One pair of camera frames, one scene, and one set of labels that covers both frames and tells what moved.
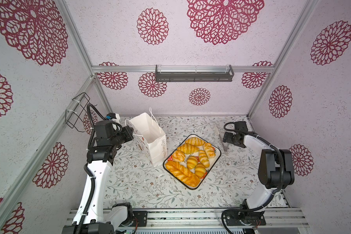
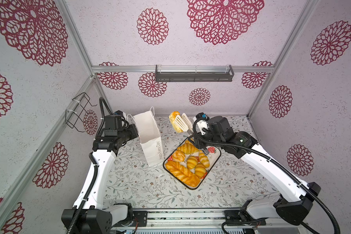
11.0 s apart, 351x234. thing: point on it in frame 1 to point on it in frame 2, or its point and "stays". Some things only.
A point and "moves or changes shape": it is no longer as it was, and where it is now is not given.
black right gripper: (228, 139) to (198, 141)
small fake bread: (209, 150) to (172, 116)
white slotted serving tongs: (224, 147) moves or changes shape
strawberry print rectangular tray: (189, 163) stays
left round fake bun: (178, 156) stays
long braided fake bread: (183, 174) stays
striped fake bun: (200, 170) stays
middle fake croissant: (187, 148) stays
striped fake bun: (191, 162) stays
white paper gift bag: (149, 136) moves or changes shape
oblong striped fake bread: (204, 159) stays
